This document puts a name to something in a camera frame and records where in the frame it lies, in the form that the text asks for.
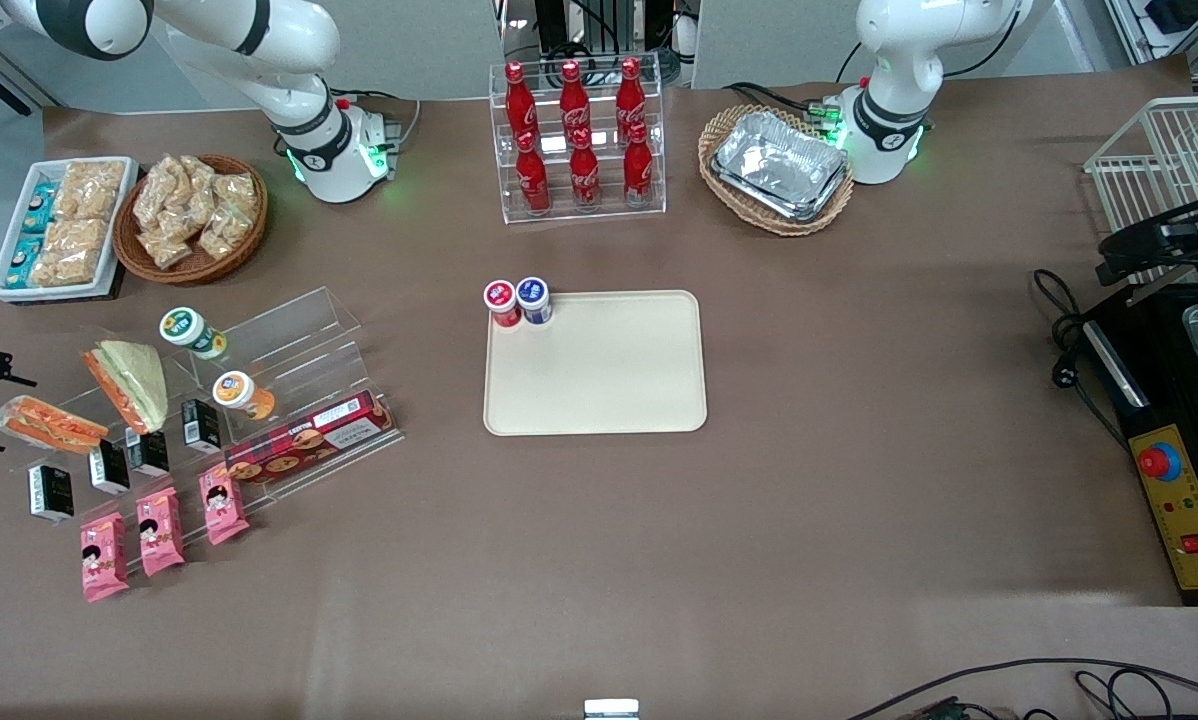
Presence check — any sandwich with orange crust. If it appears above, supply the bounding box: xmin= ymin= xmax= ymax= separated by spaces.
xmin=0 ymin=394 xmax=110 ymax=457

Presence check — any grey arm base connector box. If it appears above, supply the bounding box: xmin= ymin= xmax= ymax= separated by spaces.
xmin=361 ymin=108 xmax=406 ymax=153

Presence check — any wrapped triangle sandwich white bread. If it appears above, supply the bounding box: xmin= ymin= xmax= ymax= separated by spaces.
xmin=80 ymin=340 xmax=170 ymax=436

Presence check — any white rectangular plastic tray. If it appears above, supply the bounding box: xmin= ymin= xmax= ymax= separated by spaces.
xmin=0 ymin=156 xmax=141 ymax=303

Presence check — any aluminium foil tray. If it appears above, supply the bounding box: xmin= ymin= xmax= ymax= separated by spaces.
xmin=714 ymin=109 xmax=849 ymax=213
xmin=710 ymin=160 xmax=851 ymax=224

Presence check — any beige plastic serving tray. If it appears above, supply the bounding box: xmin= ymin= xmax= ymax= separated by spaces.
xmin=482 ymin=289 xmax=709 ymax=438

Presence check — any small black carton box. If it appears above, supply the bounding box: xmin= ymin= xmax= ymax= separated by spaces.
xmin=86 ymin=437 xmax=132 ymax=497
xmin=125 ymin=429 xmax=172 ymax=478
xmin=179 ymin=397 xmax=223 ymax=452
xmin=26 ymin=464 xmax=75 ymax=525

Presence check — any silver machine bar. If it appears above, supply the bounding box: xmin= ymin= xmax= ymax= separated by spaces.
xmin=1082 ymin=318 xmax=1151 ymax=410

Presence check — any small teal snack packet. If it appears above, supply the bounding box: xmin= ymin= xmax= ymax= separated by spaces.
xmin=23 ymin=180 xmax=59 ymax=234
xmin=8 ymin=236 xmax=46 ymax=282

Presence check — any clear bag of rice crackers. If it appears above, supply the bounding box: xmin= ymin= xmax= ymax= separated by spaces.
xmin=28 ymin=217 xmax=111 ymax=290
xmin=53 ymin=160 xmax=128 ymax=222

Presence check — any black sealing machine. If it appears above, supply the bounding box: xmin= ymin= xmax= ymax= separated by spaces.
xmin=1077 ymin=278 xmax=1198 ymax=609

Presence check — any pink snack packet cartoon girl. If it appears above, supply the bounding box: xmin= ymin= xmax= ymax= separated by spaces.
xmin=135 ymin=486 xmax=187 ymax=578
xmin=79 ymin=511 xmax=131 ymax=604
xmin=198 ymin=462 xmax=252 ymax=547

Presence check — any small jar with green cap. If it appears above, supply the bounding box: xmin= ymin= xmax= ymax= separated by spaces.
xmin=158 ymin=305 xmax=229 ymax=362

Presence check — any red emergency stop button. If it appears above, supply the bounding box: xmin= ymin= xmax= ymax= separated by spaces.
xmin=1138 ymin=442 xmax=1183 ymax=484

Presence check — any clear bag of puffed snacks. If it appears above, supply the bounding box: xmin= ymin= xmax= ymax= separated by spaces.
xmin=133 ymin=160 xmax=186 ymax=227
xmin=197 ymin=205 xmax=256 ymax=262
xmin=211 ymin=172 xmax=261 ymax=212
xmin=164 ymin=195 xmax=210 ymax=241
xmin=139 ymin=228 xmax=196 ymax=272
xmin=179 ymin=155 xmax=219 ymax=201

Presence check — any dark brown wicker basket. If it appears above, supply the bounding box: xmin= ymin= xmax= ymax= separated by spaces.
xmin=113 ymin=152 xmax=269 ymax=287

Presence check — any small jar with orange cap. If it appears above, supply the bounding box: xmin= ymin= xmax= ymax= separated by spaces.
xmin=211 ymin=369 xmax=278 ymax=422

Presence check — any yellow control panel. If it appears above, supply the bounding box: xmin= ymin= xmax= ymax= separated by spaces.
xmin=1128 ymin=424 xmax=1198 ymax=593

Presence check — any dark diagonal floor bar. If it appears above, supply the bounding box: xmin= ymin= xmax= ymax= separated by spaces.
xmin=0 ymin=44 xmax=64 ymax=111

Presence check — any clear acrylic stepped display stand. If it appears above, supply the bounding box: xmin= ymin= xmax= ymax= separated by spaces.
xmin=3 ymin=286 xmax=406 ymax=577

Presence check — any red tartan shortbread box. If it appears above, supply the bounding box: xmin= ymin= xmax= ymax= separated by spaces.
xmin=223 ymin=391 xmax=398 ymax=485

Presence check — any light wicker basket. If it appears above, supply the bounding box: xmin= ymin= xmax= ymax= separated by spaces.
xmin=697 ymin=103 xmax=856 ymax=239

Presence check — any red cola bottle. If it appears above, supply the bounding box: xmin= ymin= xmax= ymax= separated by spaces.
xmin=622 ymin=121 xmax=656 ymax=207
xmin=568 ymin=127 xmax=603 ymax=210
xmin=515 ymin=130 xmax=553 ymax=215
xmin=558 ymin=59 xmax=592 ymax=141
xmin=615 ymin=56 xmax=648 ymax=136
xmin=504 ymin=61 xmax=539 ymax=143

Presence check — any small jar with red cap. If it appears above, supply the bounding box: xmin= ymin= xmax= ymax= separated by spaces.
xmin=483 ymin=279 xmax=522 ymax=329

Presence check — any small jar with blue cap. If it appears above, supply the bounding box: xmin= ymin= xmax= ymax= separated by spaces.
xmin=515 ymin=276 xmax=554 ymax=327

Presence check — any clear acrylic bottle rack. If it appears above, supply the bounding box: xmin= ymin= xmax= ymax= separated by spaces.
xmin=488 ymin=54 xmax=668 ymax=226

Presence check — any black equipment stand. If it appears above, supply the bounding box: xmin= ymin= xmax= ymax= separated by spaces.
xmin=499 ymin=0 xmax=702 ymax=87

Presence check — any white wire basket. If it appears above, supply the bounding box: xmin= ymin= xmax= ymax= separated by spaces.
xmin=1083 ymin=94 xmax=1198 ymax=287

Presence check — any black power cable with plug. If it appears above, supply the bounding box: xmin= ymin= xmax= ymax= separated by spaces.
xmin=1033 ymin=267 xmax=1132 ymax=453

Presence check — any aluminium frame shelf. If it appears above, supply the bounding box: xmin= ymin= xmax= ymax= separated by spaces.
xmin=1103 ymin=0 xmax=1198 ymax=73

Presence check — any black cable with green connectors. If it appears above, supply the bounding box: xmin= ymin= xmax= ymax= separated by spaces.
xmin=723 ymin=80 xmax=846 ymax=129

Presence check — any long black cable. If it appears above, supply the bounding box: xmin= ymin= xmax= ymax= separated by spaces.
xmin=843 ymin=656 xmax=1198 ymax=720

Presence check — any looped black cable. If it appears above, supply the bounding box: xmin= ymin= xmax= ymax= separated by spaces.
xmin=1073 ymin=668 xmax=1178 ymax=720

